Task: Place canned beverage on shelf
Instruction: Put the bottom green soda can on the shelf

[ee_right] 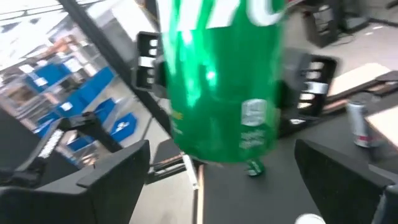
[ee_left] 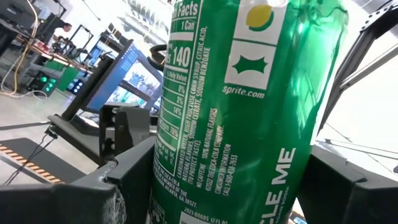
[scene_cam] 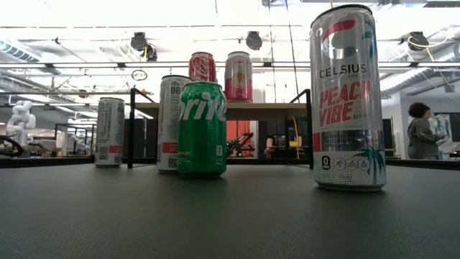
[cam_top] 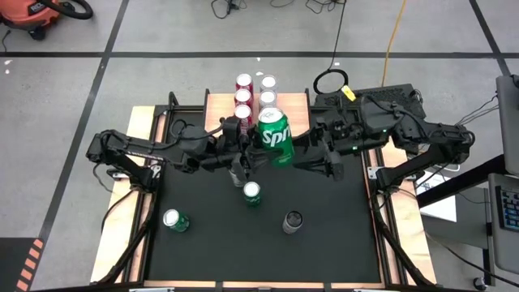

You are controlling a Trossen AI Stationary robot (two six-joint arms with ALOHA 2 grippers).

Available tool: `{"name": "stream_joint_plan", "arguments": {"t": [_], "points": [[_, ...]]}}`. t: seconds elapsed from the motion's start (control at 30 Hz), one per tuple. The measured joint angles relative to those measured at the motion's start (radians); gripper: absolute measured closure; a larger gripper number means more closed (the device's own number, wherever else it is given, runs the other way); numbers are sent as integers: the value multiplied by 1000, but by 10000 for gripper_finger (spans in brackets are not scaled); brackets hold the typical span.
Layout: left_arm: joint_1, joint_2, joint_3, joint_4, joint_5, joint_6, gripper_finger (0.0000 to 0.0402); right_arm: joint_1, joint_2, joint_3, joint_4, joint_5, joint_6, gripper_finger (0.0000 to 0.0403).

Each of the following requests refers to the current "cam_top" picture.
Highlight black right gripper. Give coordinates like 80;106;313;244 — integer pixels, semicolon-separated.
292;115;366;182

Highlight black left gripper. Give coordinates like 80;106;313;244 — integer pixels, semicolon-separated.
202;116;272;188

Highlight green Sprite can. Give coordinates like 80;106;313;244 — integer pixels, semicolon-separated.
257;107;295;168
162;208;191;234
242;181;263;208

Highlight red Coca-Cola can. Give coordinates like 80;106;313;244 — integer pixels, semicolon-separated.
235;73;255;92
234;104;254;135
234;88;254;107

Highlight tall silver Celsius can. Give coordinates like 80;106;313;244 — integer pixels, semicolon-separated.
282;209;304;235
229;168;248;188

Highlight wooden shelf black legs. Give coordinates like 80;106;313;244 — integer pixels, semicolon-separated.
202;88;315;155

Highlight black perforated computer case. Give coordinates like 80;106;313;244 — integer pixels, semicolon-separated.
314;83;427;137

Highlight wooden side board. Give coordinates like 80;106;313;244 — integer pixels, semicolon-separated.
89;105;167;284
362;105;438;285

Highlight white paper sheet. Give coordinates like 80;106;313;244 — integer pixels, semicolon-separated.
415;170;459;223

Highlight black desk edge bar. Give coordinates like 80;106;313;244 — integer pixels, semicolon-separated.
415;153;507;208

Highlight grey monitor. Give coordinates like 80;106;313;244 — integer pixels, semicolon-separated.
495;74;519;178

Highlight black keyboard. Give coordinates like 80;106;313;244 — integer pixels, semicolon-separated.
495;185;519;233

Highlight grey keypad console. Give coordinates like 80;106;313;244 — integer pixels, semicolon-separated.
487;172;519;277

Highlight orange shop vacuum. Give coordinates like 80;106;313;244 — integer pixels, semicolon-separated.
0;0;62;41

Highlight black mat orange stripes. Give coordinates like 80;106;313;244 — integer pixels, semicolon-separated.
0;237;45;292

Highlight black coiled cable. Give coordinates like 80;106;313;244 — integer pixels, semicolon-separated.
312;0;350;96

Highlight yellow floor cable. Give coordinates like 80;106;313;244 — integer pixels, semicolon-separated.
380;0;409;88

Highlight black cable bundle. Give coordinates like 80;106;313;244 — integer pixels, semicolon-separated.
210;0;345;19

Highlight black vacuum hose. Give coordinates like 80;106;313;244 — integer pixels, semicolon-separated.
38;0;94;20

